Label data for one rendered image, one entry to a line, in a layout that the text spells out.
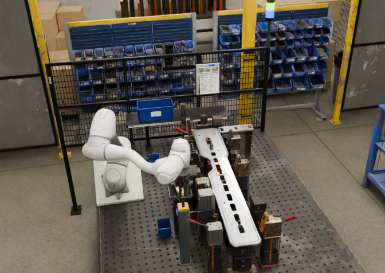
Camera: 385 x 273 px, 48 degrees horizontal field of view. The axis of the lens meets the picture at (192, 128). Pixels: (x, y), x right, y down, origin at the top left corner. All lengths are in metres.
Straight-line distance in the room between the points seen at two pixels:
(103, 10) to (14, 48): 4.98
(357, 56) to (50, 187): 3.93
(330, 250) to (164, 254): 1.09
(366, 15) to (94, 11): 5.87
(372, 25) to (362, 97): 0.97
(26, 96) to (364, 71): 4.08
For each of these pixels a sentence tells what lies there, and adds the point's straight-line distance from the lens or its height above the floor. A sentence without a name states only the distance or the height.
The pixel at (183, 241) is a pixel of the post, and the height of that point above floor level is 0.90.
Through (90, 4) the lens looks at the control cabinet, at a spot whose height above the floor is 0.65.
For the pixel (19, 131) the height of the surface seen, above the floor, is 0.38.
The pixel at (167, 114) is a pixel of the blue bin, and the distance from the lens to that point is 3.75.
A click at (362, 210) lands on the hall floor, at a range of 4.62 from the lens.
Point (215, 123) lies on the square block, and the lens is 3.72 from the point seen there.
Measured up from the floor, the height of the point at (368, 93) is 0.36.
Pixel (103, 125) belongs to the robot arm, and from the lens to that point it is 2.66.
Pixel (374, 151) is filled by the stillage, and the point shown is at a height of 0.46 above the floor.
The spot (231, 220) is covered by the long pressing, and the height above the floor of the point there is 1.00.
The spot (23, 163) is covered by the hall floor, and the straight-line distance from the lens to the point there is 5.47.
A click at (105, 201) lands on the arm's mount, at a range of 3.40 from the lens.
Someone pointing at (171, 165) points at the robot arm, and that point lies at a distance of 2.23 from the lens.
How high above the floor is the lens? 2.82
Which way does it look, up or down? 29 degrees down
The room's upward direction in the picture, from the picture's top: 1 degrees counter-clockwise
